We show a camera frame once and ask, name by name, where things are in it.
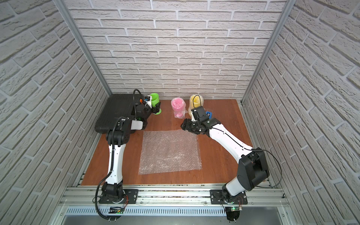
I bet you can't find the black plastic tool case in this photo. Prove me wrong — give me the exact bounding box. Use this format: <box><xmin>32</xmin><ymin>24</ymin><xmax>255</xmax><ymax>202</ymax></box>
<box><xmin>95</xmin><ymin>94</ymin><xmax>135</xmax><ymax>134</ymax></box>

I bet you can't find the right aluminium corner post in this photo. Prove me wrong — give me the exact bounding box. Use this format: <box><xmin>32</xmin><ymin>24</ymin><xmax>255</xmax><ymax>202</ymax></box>
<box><xmin>241</xmin><ymin>0</ymin><xmax>296</xmax><ymax>105</ymax></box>

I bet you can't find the green plastic wine glass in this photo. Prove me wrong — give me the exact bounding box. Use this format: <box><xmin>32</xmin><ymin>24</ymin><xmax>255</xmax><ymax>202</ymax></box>
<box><xmin>150</xmin><ymin>93</ymin><xmax>161</xmax><ymax>115</ymax></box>

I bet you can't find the aluminium corner post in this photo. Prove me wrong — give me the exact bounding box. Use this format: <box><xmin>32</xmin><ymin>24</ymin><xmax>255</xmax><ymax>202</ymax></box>
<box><xmin>241</xmin><ymin>0</ymin><xmax>296</xmax><ymax>105</ymax></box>
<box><xmin>54</xmin><ymin>0</ymin><xmax>112</xmax><ymax>96</ymax></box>

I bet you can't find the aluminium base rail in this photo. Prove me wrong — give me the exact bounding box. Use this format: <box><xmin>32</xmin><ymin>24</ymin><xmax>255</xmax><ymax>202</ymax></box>
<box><xmin>50</xmin><ymin>184</ymin><xmax>295</xmax><ymax>225</ymax></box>

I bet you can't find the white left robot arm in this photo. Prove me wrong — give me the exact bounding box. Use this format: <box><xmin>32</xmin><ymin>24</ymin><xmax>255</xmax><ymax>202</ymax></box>
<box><xmin>100</xmin><ymin>99</ymin><xmax>161</xmax><ymax>202</ymax></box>

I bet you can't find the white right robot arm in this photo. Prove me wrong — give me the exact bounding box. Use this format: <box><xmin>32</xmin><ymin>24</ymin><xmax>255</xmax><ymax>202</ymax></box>
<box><xmin>181</xmin><ymin>118</ymin><xmax>270</xmax><ymax>200</ymax></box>

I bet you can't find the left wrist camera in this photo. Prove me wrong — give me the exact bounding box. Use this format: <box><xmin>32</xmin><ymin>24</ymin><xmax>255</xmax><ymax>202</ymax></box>
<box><xmin>140</xmin><ymin>95</ymin><xmax>152</xmax><ymax>108</ymax></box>

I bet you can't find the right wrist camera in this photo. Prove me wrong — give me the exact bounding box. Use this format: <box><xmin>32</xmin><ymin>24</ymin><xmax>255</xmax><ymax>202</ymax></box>
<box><xmin>191</xmin><ymin>106</ymin><xmax>209</xmax><ymax>122</ymax></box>

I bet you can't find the yellow plastic wine glass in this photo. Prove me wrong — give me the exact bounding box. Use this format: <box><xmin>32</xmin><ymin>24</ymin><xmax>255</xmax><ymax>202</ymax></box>
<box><xmin>188</xmin><ymin>95</ymin><xmax>203</xmax><ymax>118</ymax></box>

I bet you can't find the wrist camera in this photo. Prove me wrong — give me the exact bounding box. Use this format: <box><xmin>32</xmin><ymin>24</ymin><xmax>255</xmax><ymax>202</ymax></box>
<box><xmin>191</xmin><ymin>106</ymin><xmax>209</xmax><ymax>122</ymax></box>
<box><xmin>140</xmin><ymin>95</ymin><xmax>152</xmax><ymax>108</ymax></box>

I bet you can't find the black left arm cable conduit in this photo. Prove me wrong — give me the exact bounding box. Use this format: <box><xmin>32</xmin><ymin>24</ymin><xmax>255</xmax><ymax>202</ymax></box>
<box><xmin>94</xmin><ymin>88</ymin><xmax>144</xmax><ymax>220</ymax></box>

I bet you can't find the blue tape dispenser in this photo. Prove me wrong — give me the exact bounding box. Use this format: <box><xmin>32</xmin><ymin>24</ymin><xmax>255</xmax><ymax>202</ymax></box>
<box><xmin>206</xmin><ymin>111</ymin><xmax>212</xmax><ymax>119</ymax></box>

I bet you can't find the left aluminium corner post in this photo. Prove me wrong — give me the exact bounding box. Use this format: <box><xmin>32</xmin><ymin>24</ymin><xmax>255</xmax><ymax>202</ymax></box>
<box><xmin>54</xmin><ymin>0</ymin><xmax>112</xmax><ymax>96</ymax></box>

